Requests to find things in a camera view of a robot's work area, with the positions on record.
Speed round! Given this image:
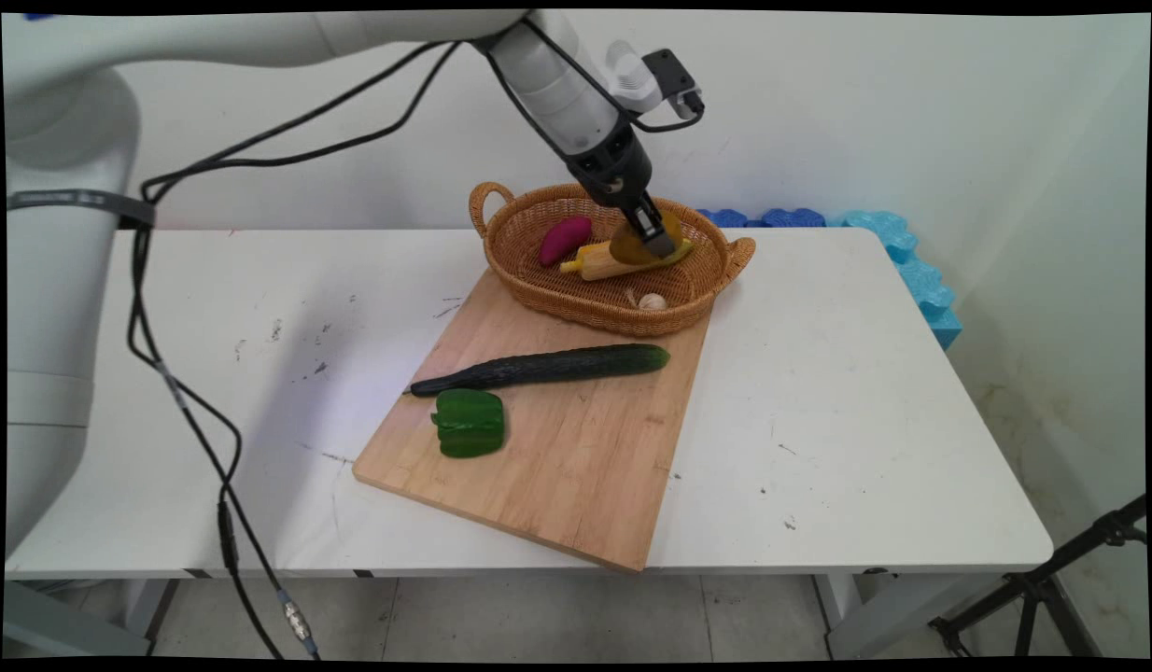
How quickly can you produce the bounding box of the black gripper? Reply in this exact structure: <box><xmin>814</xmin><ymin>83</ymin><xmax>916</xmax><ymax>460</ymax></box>
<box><xmin>565</xmin><ymin>125</ymin><xmax>679</xmax><ymax>260</ymax></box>

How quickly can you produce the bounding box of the yellow-brown potato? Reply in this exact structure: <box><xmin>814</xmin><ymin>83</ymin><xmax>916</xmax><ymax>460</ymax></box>
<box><xmin>610</xmin><ymin>212</ymin><xmax>685</xmax><ymax>267</ymax></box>

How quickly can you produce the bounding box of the toy corn cob with husk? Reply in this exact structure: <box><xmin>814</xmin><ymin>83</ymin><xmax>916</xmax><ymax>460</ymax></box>
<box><xmin>559</xmin><ymin>237</ymin><xmax>696</xmax><ymax>282</ymax></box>

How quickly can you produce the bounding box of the purple sweet potato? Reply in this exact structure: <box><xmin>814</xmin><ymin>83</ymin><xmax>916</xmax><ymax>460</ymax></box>
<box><xmin>539</xmin><ymin>217</ymin><xmax>594</xmax><ymax>269</ymax></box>

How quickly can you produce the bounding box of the woven wicker basket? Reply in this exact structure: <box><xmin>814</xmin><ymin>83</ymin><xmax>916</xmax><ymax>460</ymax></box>
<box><xmin>469</xmin><ymin>181</ymin><xmax>757</xmax><ymax>338</ymax></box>

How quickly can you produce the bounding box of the long dark green cucumber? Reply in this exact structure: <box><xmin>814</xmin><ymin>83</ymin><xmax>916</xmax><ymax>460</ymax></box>
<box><xmin>406</xmin><ymin>343</ymin><xmax>671</xmax><ymax>399</ymax></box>

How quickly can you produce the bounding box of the wooden cutting board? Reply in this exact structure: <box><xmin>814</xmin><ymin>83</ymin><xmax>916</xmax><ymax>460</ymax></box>
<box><xmin>352</xmin><ymin>269</ymin><xmax>712</xmax><ymax>573</ymax></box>

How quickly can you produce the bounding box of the green bell pepper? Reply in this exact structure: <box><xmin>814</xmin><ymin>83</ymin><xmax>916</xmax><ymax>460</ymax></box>
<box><xmin>431</xmin><ymin>389</ymin><xmax>507</xmax><ymax>459</ymax></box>

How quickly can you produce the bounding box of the light blue foam mat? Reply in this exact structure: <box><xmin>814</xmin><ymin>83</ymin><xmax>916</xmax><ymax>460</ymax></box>
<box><xmin>839</xmin><ymin>210</ymin><xmax>965</xmax><ymax>352</ymax></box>

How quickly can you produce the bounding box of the white table leg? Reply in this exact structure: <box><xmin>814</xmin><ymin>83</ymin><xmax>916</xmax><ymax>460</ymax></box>
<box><xmin>5</xmin><ymin>577</ymin><xmax>180</xmax><ymax>658</ymax></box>
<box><xmin>812</xmin><ymin>569</ymin><xmax>974</xmax><ymax>660</ymax></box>

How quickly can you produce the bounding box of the black tripod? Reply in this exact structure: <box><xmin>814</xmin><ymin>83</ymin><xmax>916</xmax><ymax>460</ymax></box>
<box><xmin>929</xmin><ymin>493</ymin><xmax>1148</xmax><ymax>659</ymax></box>

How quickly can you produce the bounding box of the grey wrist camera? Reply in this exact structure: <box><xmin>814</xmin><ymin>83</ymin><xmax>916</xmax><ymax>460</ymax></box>
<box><xmin>606</xmin><ymin>39</ymin><xmax>706</xmax><ymax>122</ymax></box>

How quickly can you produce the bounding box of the long black robot cable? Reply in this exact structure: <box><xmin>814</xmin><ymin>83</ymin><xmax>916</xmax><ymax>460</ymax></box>
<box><xmin>139</xmin><ymin>41</ymin><xmax>465</xmax><ymax>659</ymax></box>
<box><xmin>126</xmin><ymin>39</ymin><xmax>451</xmax><ymax>659</ymax></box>

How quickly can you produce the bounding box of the grey strap on arm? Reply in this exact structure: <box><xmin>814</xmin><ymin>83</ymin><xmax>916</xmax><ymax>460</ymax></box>
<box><xmin>7</xmin><ymin>189</ymin><xmax>157</xmax><ymax>231</ymax></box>

